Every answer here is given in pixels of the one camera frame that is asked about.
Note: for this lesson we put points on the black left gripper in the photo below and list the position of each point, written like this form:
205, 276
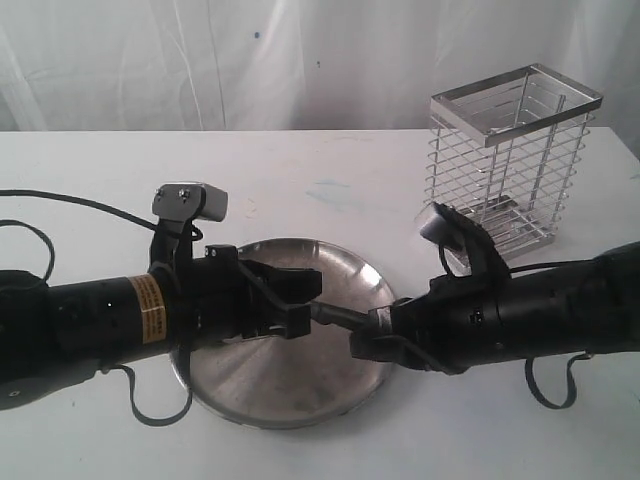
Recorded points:
216, 301

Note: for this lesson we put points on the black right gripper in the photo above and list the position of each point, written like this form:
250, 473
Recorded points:
450, 329

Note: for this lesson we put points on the black handled knife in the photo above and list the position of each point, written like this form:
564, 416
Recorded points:
327, 314

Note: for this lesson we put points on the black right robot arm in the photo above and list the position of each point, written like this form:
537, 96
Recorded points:
590, 306

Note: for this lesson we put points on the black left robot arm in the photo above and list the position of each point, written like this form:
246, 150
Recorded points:
56, 337

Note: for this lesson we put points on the round stainless steel plate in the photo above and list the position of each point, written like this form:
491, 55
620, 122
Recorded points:
272, 383

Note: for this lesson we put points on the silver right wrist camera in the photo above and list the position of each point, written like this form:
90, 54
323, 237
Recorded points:
444, 226

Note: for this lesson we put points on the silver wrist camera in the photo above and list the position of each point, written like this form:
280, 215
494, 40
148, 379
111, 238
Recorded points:
184, 201
444, 226

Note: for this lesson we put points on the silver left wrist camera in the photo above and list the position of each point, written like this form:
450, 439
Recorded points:
184, 201

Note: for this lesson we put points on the chrome wire utensil holder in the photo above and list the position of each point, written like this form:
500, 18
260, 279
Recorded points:
504, 151

